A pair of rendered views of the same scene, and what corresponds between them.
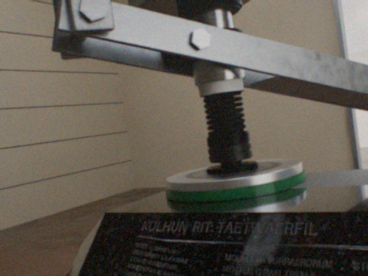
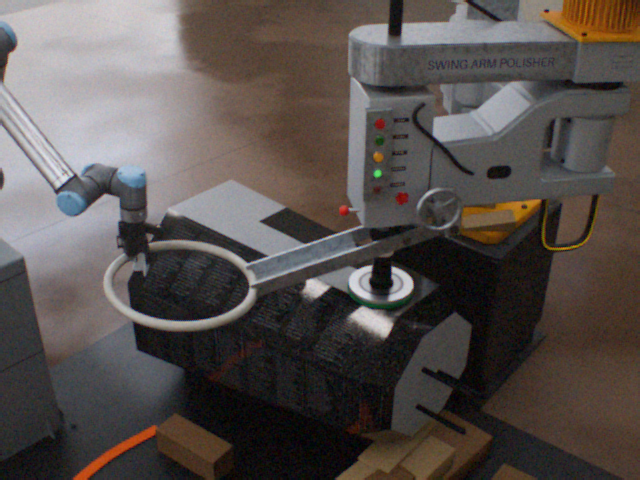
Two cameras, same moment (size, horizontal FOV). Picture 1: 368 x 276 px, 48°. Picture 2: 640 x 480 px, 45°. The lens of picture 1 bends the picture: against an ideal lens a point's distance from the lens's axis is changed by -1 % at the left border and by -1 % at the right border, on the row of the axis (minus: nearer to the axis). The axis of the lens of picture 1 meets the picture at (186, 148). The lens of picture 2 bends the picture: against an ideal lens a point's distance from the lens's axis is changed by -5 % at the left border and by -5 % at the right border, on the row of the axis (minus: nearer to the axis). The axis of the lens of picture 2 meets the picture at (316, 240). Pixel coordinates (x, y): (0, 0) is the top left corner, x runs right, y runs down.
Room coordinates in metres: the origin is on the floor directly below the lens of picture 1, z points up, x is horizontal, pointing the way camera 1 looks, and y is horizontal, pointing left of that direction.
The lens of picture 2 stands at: (2.89, 0.10, 2.36)
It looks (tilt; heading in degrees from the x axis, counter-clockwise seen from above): 31 degrees down; 190
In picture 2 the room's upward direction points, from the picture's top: 1 degrees clockwise
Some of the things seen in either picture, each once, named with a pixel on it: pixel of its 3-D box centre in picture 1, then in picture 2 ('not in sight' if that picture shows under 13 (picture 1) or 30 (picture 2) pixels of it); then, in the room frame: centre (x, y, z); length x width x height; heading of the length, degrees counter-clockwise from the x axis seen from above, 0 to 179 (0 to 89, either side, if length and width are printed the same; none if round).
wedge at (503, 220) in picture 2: not in sight; (488, 219); (0.07, 0.30, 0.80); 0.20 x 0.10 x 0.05; 98
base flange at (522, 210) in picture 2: not in sight; (471, 199); (-0.16, 0.23, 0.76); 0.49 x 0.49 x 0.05; 61
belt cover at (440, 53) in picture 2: not in sight; (505, 56); (0.52, 0.26, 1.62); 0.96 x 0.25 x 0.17; 112
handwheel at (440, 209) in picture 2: not in sight; (436, 203); (0.72, 0.09, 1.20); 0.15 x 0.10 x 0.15; 112
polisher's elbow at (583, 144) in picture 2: not in sight; (582, 133); (0.41, 0.55, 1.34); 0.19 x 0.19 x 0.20
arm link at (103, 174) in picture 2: not in sight; (101, 180); (0.75, -0.97, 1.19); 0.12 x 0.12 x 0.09; 79
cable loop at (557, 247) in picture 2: not in sight; (569, 211); (0.41, 0.55, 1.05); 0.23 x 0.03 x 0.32; 112
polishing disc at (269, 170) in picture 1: (232, 173); (380, 284); (0.65, -0.07, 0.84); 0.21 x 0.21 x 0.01
